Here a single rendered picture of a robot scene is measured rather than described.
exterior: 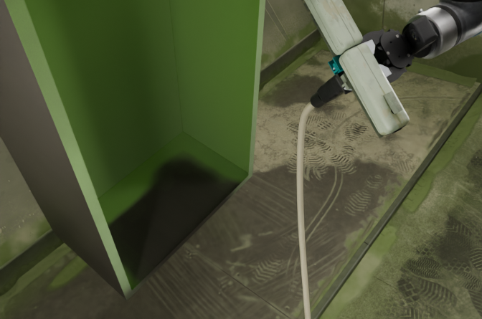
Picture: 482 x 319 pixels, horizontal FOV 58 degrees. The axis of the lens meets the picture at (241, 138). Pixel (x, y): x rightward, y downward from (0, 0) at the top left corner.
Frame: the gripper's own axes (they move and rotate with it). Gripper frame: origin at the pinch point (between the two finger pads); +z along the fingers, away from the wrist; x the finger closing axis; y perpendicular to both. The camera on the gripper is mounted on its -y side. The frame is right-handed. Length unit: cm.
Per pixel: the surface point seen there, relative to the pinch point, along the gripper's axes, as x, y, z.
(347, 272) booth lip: -61, 97, -22
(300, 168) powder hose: -12.5, 34.0, 1.6
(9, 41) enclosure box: 27, 1, 47
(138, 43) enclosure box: 42, 60, 17
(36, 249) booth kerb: 6, 146, 80
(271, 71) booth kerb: 40, 183, -79
